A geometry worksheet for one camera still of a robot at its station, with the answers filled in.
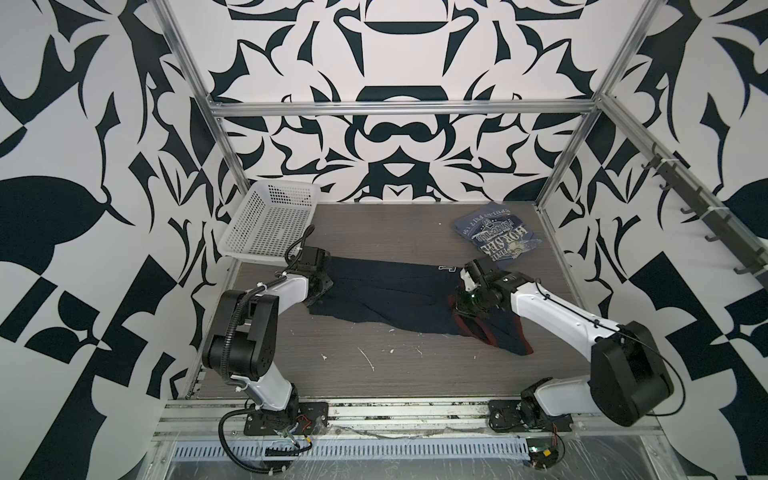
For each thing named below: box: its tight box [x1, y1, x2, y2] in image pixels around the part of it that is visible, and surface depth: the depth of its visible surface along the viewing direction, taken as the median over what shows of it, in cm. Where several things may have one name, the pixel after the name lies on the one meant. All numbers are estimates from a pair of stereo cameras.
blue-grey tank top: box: [454, 202, 543, 262], surface depth 110 cm
